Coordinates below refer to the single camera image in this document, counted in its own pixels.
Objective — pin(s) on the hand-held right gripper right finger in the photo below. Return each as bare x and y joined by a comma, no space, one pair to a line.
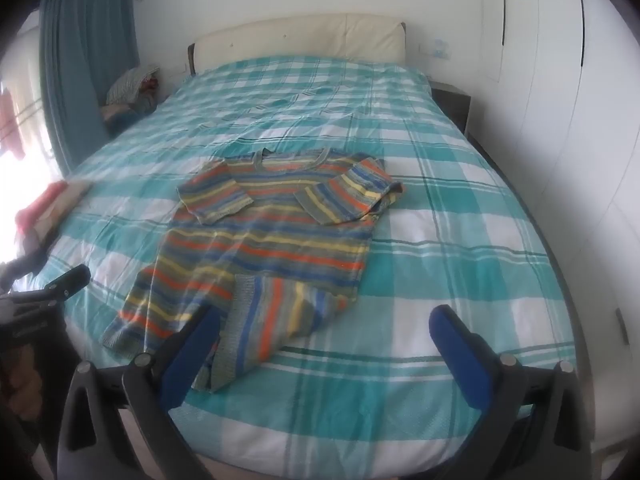
457,355

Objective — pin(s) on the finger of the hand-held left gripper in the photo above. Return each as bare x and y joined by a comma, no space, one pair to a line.
65,282

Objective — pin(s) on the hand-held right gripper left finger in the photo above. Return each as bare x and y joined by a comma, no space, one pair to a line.
192,355

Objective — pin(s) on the striped knit sweater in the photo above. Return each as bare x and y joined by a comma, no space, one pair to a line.
280,240

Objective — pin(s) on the pile of clothes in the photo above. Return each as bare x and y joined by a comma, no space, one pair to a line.
127,87

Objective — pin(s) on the person's left hand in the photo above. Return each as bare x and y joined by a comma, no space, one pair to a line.
22,390

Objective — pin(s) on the red cloth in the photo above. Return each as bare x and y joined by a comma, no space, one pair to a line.
37,207

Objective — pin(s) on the patterned folded cloth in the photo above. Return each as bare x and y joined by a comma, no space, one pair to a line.
67,200

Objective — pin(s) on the teal plaid bed sheet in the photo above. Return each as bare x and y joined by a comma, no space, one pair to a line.
450,220

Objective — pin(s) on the teal curtain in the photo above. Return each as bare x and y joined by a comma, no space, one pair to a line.
75,60

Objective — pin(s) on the dark nightstand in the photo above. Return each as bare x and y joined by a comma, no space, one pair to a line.
452,102

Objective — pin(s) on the white wardrobe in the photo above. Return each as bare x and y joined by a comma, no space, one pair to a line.
550,110

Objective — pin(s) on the wall socket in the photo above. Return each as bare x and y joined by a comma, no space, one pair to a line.
440,47

